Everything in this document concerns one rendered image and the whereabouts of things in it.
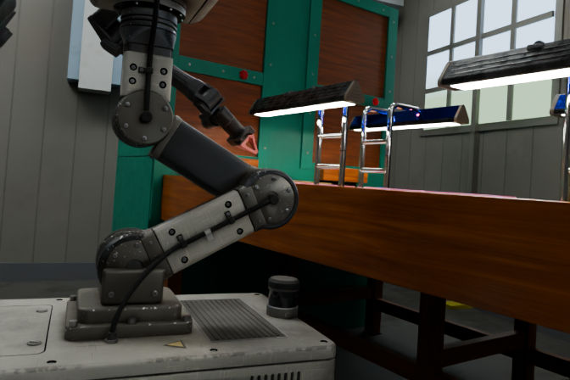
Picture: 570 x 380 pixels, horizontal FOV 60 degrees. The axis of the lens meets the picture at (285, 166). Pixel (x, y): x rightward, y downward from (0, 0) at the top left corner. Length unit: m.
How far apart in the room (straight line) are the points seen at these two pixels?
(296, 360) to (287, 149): 1.59
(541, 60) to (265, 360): 0.84
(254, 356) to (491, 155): 2.87
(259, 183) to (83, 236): 2.79
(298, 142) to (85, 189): 1.78
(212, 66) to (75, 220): 1.86
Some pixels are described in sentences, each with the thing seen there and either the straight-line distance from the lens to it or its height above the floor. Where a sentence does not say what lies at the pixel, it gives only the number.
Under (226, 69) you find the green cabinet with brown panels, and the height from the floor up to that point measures 1.25.
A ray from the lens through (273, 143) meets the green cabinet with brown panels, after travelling 2.36.
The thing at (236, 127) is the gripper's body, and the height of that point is 0.94.
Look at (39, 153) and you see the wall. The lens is 3.71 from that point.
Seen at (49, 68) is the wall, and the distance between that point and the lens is 3.76.
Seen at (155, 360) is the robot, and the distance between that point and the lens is 0.87.
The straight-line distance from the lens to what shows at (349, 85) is 1.63.
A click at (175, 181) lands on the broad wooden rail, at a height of 0.74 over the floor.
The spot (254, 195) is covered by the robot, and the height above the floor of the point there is 0.74.
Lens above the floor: 0.77
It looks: 2 degrees up
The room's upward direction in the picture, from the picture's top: 4 degrees clockwise
